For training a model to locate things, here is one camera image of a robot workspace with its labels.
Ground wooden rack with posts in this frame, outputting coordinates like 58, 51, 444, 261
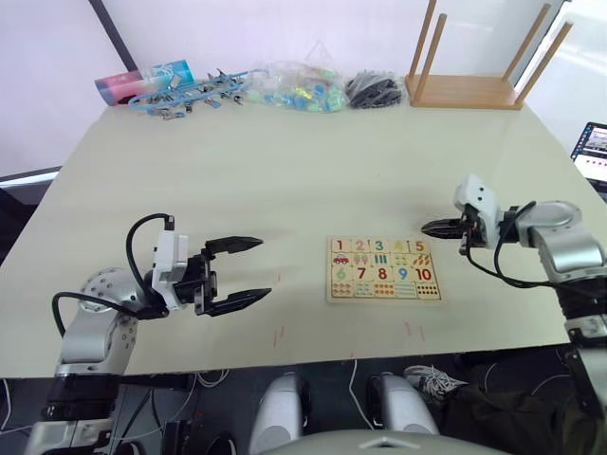
404, 0, 574, 112

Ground black table frame bar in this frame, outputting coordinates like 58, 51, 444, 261
116, 373, 192, 392

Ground white floor cable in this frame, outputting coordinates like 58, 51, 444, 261
348, 358, 380, 430

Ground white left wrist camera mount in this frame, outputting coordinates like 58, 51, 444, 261
150, 229, 191, 312

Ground dark low side table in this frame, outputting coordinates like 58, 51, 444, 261
0, 164, 64, 269

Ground clear bag of black parts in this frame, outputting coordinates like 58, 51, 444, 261
343, 69, 410, 110

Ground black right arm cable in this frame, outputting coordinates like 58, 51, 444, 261
462, 201, 568, 289

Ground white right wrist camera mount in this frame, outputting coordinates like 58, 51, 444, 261
452, 173, 505, 247

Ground blue clip hanger rack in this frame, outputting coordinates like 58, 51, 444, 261
126, 67, 265, 121

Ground dark cloth bundle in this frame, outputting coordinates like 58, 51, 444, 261
438, 348, 607, 455

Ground grey sneaker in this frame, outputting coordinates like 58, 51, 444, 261
403, 363, 470, 405

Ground grey curved body shell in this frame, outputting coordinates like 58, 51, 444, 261
263, 428, 516, 455

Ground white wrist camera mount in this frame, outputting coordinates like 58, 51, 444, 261
150, 229, 191, 312
452, 173, 505, 247

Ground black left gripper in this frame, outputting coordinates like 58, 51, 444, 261
173, 234, 273, 319

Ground pink and blue cylinder container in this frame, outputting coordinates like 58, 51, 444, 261
93, 58, 196, 107

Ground silver rounded shell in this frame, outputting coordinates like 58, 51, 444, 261
248, 373, 312, 455
371, 372, 440, 437

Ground open laptop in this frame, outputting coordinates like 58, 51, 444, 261
570, 121, 607, 193

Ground wooden number puzzle board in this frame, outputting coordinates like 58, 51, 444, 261
325, 235, 445, 303

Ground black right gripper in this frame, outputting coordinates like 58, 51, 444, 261
420, 203, 490, 258

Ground clear bag of colourful pieces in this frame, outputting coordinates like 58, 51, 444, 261
246, 39, 348, 116

